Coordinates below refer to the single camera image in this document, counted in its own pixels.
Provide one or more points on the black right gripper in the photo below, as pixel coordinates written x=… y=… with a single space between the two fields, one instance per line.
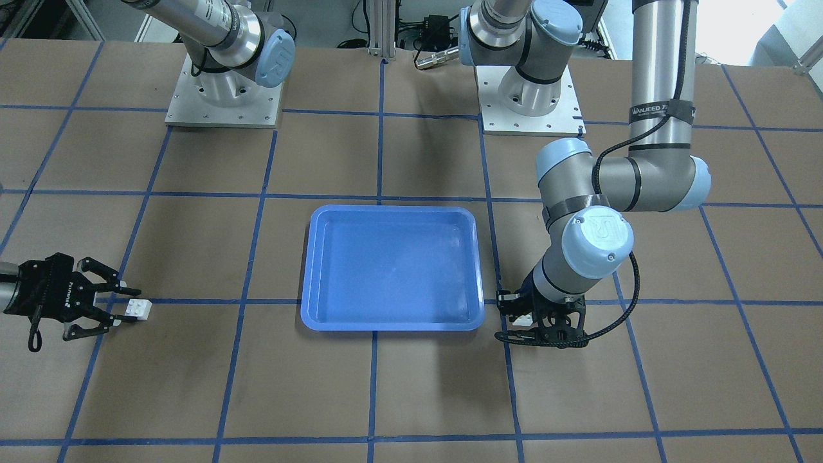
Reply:
x=46 y=290

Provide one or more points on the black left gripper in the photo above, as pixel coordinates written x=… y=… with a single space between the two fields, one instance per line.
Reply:
x=528 y=292

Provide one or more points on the white block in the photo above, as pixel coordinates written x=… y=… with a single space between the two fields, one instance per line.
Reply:
x=525 y=320
x=138 y=309

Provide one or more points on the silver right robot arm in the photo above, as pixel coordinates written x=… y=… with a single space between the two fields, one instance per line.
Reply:
x=237 y=62

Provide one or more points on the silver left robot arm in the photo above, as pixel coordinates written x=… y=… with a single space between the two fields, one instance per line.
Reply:
x=585 y=195

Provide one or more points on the blue plastic tray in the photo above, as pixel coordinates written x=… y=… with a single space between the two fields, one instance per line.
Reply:
x=392 y=268

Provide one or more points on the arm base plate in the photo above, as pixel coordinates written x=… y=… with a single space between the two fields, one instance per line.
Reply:
x=222 y=100
x=512 y=106

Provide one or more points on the aluminium frame post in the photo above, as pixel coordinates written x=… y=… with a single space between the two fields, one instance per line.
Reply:
x=381 y=26

